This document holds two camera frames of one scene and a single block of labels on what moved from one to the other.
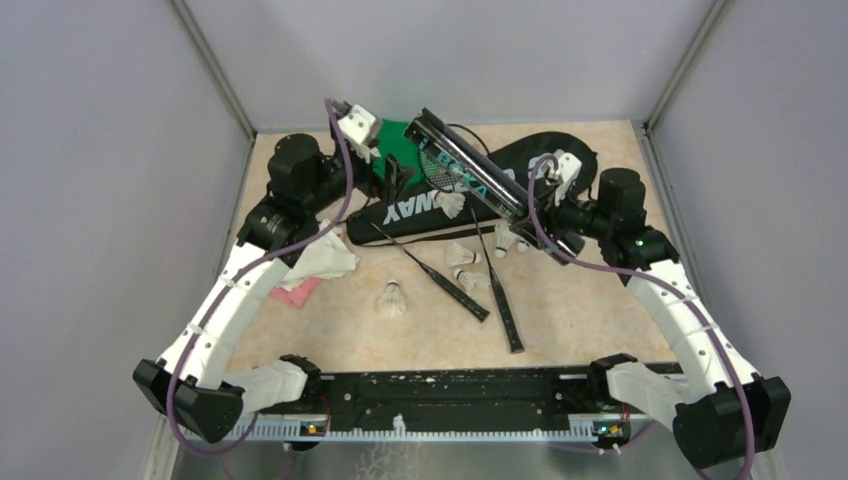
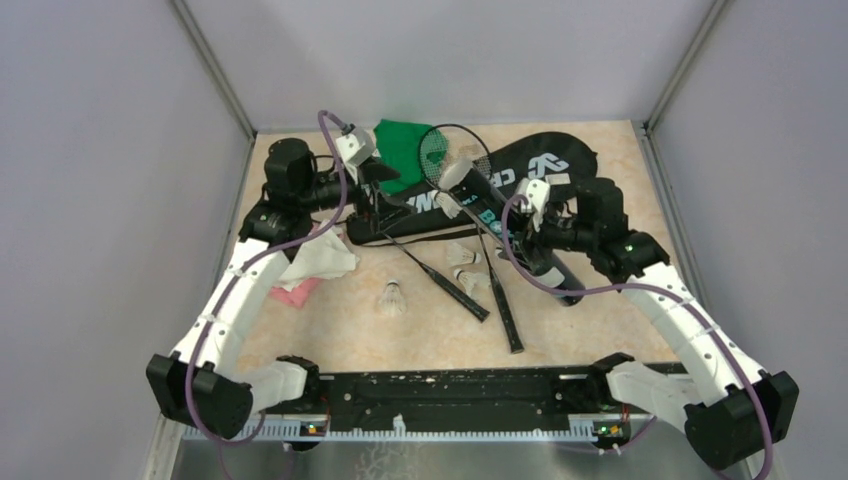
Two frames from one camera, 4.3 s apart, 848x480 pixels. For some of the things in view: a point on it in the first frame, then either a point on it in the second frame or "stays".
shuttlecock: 451,203 stays
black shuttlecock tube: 475,174 to 460,179
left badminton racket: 443,285 stays
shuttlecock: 392,302 stays
